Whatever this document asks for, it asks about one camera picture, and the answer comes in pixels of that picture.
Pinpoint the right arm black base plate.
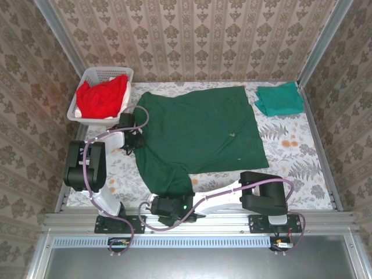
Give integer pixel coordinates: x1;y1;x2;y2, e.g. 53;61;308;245
249;213;303;234

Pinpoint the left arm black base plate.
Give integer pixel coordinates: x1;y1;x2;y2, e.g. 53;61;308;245
94;214;146;234

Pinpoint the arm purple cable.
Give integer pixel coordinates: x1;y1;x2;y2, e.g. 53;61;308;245
138;177;306;256
83;105;151;258

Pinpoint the black controller module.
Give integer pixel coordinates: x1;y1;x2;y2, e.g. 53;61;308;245
107;237;132;253
269;237;295;253

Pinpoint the wide aluminium extrusion beam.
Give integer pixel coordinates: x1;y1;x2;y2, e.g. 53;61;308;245
43;208;360;236

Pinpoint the white plastic laundry basket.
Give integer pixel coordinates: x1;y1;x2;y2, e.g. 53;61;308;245
66;66;135;128

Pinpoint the grey slotted cable duct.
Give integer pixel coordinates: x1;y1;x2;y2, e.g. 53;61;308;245
53;235;273;249

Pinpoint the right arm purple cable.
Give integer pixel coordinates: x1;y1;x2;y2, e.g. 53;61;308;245
138;177;306;256

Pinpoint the grey sheet metal panel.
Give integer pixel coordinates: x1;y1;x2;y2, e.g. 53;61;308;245
26;235;372;279

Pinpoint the aluminium frame post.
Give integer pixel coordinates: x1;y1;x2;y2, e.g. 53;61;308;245
296;0;354;88
32;0;90;85

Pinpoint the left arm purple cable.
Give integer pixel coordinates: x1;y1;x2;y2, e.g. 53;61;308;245
83;105;151;258

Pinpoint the dark green t-shirt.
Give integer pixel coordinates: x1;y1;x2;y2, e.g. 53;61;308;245
133;86;270;196

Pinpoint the red t-shirt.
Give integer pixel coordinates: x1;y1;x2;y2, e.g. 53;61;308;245
76;74;130;119

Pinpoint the teal folded t-shirt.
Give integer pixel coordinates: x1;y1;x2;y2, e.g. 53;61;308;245
255;81;305;117

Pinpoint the floral print tablecloth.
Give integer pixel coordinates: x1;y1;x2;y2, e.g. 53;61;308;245
66;81;334;210

